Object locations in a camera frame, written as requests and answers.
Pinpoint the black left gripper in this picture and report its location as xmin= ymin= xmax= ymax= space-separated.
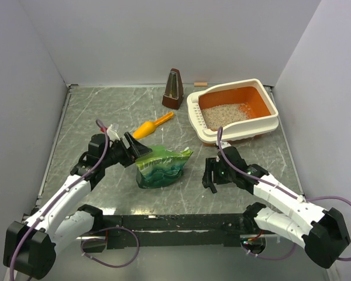
xmin=101 ymin=132 xmax=152 ymax=167

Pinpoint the yellow plastic scoop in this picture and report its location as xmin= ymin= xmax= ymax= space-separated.
xmin=133 ymin=112 xmax=174 ymax=139

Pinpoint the green litter bag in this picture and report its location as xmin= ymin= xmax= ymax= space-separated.
xmin=135 ymin=145 xmax=193 ymax=189

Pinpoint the black bag clip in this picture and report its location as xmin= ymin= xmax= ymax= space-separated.
xmin=202 ymin=183 xmax=217 ymax=194

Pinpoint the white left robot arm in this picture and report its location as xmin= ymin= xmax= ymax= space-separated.
xmin=3 ymin=132 xmax=152 ymax=280

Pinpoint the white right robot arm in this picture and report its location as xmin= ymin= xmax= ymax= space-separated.
xmin=202 ymin=146 xmax=350 ymax=269

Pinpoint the beige litter in box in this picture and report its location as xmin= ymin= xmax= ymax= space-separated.
xmin=201 ymin=104 xmax=249 ymax=131

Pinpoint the orange white litter box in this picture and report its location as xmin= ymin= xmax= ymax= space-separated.
xmin=187 ymin=78 xmax=279 ymax=144

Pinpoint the brown wooden metronome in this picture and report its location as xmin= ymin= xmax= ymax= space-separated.
xmin=162 ymin=68 xmax=184 ymax=110

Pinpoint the small wooden block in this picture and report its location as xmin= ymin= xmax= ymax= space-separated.
xmin=194 ymin=82 xmax=208 ymax=87

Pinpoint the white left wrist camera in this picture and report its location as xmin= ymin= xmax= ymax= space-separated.
xmin=106 ymin=124 xmax=120 ymax=141

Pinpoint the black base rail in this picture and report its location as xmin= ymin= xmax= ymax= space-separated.
xmin=68 ymin=204 xmax=278 ymax=249

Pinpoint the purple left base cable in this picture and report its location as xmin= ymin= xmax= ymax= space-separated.
xmin=81 ymin=227 xmax=140 ymax=269

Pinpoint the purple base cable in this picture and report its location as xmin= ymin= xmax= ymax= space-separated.
xmin=241 ymin=241 xmax=298 ymax=261
xmin=81 ymin=227 xmax=140 ymax=269

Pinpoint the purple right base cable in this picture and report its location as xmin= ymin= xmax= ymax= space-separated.
xmin=241 ymin=241 xmax=298 ymax=261

